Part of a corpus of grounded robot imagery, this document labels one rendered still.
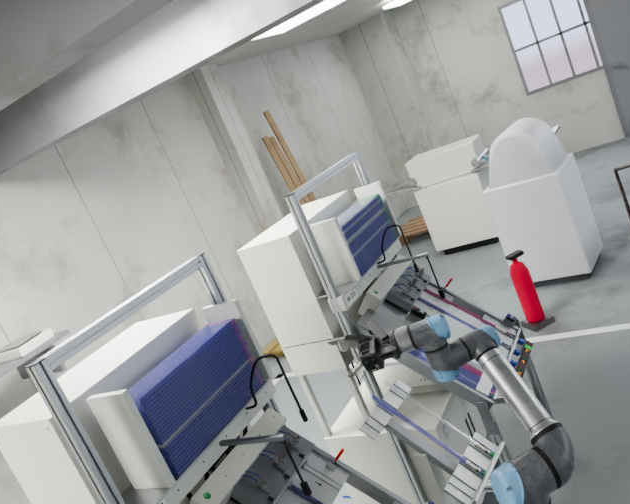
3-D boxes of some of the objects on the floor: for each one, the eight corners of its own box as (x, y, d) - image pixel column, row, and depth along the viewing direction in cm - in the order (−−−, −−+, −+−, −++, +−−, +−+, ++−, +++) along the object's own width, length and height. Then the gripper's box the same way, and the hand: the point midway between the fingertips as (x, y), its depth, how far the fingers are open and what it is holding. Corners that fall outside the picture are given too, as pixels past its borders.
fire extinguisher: (557, 313, 509) (532, 243, 497) (553, 329, 488) (527, 256, 475) (524, 319, 523) (499, 251, 510) (519, 335, 501) (492, 264, 489)
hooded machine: (516, 293, 578) (462, 147, 549) (531, 265, 626) (482, 130, 597) (597, 279, 538) (544, 121, 509) (606, 250, 587) (558, 104, 558)
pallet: (391, 248, 895) (388, 240, 892) (414, 224, 968) (411, 217, 965) (486, 224, 818) (483, 215, 816) (502, 200, 891) (500, 192, 889)
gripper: (385, 329, 185) (323, 351, 190) (412, 376, 194) (351, 396, 199) (384, 310, 192) (323, 333, 197) (409, 356, 201) (351, 376, 207)
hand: (337, 358), depth 201 cm, fingers open, 14 cm apart
